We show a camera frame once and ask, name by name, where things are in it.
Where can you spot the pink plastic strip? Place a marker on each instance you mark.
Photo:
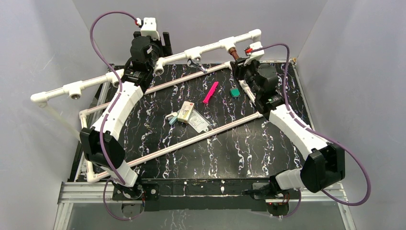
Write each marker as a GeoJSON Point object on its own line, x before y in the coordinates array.
{"type": "Point", "coordinates": [210, 93]}

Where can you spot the green square block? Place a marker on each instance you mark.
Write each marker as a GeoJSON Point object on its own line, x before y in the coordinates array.
{"type": "Point", "coordinates": [234, 92]}

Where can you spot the small beige cardboard box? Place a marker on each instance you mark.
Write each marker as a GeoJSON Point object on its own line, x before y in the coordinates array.
{"type": "Point", "coordinates": [185, 111]}

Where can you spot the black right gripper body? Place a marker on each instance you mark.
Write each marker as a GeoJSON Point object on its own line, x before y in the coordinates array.
{"type": "Point", "coordinates": [248, 72]}

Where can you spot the brown water faucet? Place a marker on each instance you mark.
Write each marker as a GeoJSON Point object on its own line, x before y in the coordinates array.
{"type": "Point", "coordinates": [232, 51]}

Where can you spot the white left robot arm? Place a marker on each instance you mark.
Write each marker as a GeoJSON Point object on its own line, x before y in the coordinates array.
{"type": "Point", "coordinates": [100, 142]}

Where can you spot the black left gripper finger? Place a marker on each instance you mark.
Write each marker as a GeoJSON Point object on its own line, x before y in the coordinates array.
{"type": "Point", "coordinates": [166, 46]}
{"type": "Point", "coordinates": [137, 34]}

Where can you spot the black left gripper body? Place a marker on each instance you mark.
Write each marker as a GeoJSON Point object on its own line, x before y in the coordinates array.
{"type": "Point", "coordinates": [166, 41]}

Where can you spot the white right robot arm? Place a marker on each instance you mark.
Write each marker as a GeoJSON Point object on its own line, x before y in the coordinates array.
{"type": "Point", "coordinates": [324, 161]}

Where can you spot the clear plastic bag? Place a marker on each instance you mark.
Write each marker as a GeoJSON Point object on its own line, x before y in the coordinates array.
{"type": "Point", "coordinates": [198, 122]}

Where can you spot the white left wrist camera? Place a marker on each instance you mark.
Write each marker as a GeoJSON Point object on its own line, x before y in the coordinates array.
{"type": "Point", "coordinates": [148, 27]}

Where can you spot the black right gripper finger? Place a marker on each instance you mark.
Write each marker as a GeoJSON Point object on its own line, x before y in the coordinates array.
{"type": "Point", "coordinates": [243, 60]}
{"type": "Point", "coordinates": [237, 68]}

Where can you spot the white small clip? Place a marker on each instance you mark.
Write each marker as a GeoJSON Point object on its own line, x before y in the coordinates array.
{"type": "Point", "coordinates": [171, 115]}

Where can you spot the aluminium table frame rail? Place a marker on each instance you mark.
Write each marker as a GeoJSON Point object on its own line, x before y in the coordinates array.
{"type": "Point", "coordinates": [197, 205]}

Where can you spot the chrome water faucet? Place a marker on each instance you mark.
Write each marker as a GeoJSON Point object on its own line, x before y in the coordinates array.
{"type": "Point", "coordinates": [196, 63]}

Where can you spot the light blue small block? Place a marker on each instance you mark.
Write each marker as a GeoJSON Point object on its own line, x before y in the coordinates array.
{"type": "Point", "coordinates": [173, 120]}

